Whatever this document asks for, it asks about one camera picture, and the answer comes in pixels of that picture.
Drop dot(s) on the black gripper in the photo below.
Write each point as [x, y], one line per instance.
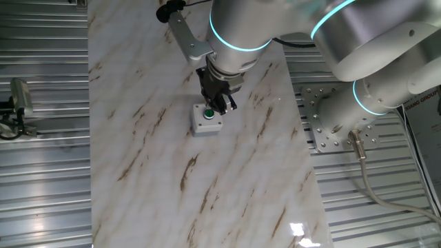
[215, 86]

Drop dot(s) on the grey box with green button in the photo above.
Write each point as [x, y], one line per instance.
[206, 125]

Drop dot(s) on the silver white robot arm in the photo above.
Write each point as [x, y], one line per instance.
[361, 38]

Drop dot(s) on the marble pattern table sheet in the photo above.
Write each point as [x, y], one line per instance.
[206, 179]

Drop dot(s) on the white printed paper poster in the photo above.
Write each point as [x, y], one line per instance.
[427, 131]

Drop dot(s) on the silver wrist camera mount bracket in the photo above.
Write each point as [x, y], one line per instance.
[187, 38]

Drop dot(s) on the round metal robot base plate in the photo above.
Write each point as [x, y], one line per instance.
[324, 142]

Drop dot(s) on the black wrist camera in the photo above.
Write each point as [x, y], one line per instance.
[169, 8]

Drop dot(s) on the small metal corner bracket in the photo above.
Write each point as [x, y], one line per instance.
[81, 3]

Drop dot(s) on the metal camera stand bracket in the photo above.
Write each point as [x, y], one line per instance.
[19, 131]

